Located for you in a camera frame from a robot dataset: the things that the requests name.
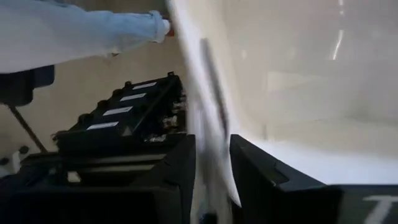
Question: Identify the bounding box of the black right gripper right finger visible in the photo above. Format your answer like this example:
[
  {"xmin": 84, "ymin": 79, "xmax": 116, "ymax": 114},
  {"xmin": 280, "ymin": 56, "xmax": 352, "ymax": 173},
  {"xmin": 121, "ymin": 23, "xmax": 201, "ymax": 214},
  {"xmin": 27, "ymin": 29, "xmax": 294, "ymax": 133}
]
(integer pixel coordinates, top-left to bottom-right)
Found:
[{"xmin": 229, "ymin": 134, "xmax": 398, "ymax": 224}]

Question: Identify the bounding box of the white plastic basket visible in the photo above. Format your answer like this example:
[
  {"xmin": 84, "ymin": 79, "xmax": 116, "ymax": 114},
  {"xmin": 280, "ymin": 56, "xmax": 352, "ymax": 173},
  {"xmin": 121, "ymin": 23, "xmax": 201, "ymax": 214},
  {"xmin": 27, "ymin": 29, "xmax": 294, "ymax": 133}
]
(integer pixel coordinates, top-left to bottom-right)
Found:
[{"xmin": 164, "ymin": 0, "xmax": 398, "ymax": 208}]

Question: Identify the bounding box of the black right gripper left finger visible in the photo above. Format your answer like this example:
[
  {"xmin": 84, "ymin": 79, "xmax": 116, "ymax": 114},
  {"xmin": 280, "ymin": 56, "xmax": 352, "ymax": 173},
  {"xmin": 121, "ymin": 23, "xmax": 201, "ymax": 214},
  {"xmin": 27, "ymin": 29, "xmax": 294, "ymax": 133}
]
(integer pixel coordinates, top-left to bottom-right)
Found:
[{"xmin": 0, "ymin": 134, "xmax": 197, "ymax": 224}]

